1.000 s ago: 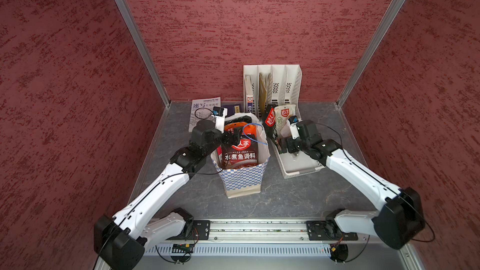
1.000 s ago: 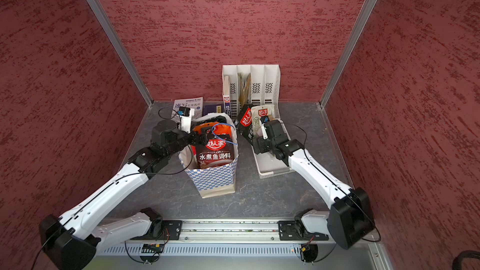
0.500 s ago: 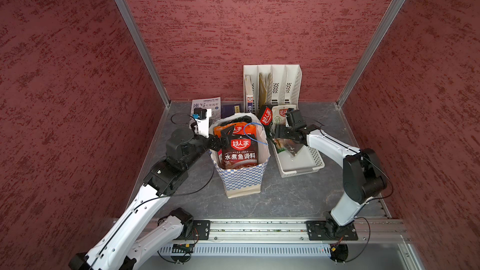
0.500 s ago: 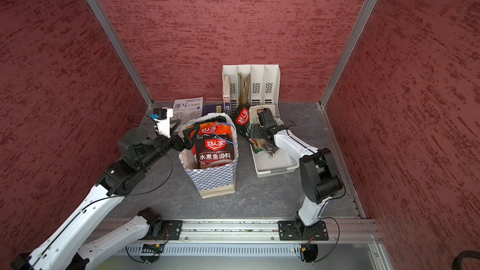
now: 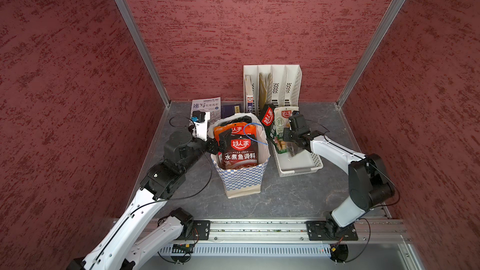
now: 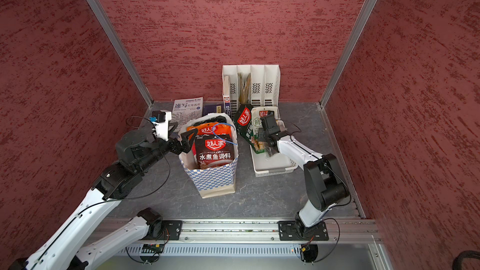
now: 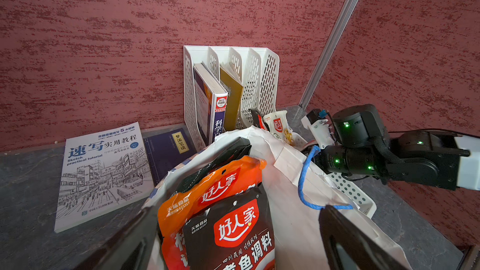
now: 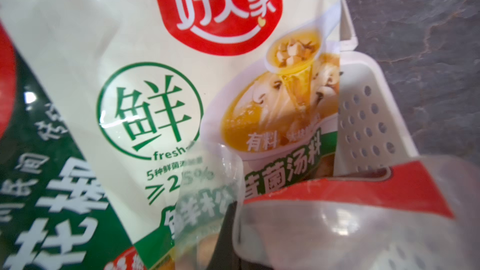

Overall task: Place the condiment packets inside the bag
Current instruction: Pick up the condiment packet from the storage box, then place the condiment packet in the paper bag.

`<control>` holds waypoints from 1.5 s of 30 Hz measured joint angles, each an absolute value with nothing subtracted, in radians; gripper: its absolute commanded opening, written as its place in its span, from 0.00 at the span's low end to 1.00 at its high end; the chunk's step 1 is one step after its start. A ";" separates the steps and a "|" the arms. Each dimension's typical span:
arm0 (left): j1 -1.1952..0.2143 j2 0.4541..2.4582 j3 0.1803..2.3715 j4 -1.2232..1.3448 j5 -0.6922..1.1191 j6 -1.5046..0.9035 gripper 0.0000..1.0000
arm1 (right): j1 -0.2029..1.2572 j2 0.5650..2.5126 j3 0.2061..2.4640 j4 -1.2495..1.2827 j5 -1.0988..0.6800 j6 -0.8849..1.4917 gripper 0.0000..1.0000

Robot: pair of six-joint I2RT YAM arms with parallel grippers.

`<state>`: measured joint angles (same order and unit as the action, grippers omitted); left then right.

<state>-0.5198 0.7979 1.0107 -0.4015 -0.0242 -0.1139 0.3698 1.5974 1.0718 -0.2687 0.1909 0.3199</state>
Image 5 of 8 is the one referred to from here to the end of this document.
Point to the blue checkered paper bag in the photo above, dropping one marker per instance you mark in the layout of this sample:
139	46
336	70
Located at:
244	181

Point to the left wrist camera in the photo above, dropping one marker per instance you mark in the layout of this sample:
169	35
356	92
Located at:
200	120

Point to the blue white upright book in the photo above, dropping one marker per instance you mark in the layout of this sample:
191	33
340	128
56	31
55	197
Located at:
249	96

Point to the corner metal post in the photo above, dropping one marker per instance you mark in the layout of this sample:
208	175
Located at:
135	33
382	28

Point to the dark condiment packet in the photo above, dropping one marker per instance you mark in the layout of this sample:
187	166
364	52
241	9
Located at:
240	153

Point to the white sketch tutorial book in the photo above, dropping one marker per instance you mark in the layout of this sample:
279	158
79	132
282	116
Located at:
211	105

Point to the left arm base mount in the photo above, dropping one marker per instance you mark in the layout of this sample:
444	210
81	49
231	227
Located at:
196	230

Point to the brown folders in organizer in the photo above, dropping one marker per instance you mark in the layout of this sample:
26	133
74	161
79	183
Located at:
265	89

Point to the right corner metal post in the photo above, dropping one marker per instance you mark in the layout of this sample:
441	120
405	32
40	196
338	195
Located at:
382	28

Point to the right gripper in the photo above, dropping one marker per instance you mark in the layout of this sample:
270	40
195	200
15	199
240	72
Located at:
286	137

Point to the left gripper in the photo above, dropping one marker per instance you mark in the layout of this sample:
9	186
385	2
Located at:
212	148

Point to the white file organizer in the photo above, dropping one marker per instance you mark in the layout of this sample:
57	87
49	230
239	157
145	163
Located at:
286	83

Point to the black red condiment packet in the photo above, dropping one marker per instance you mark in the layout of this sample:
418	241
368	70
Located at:
267	117

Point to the white plastic basket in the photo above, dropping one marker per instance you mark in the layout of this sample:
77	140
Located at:
301	164

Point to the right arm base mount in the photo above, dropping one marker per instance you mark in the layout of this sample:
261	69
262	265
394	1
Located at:
318	230

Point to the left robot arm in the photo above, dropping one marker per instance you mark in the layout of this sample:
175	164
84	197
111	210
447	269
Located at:
124	248

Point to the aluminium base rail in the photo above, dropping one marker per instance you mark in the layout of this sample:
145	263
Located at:
369	230

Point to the dark blue book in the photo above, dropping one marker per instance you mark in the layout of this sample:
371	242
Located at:
228	110

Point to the orange condiment packet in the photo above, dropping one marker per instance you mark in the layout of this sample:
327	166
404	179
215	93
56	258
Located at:
231	131

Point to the left corner metal post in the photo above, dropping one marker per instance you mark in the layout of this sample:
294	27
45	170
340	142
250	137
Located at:
135	33

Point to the white condiment packet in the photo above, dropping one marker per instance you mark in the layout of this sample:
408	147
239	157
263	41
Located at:
281	121

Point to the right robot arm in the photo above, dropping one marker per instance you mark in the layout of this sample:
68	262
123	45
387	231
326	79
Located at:
368	182

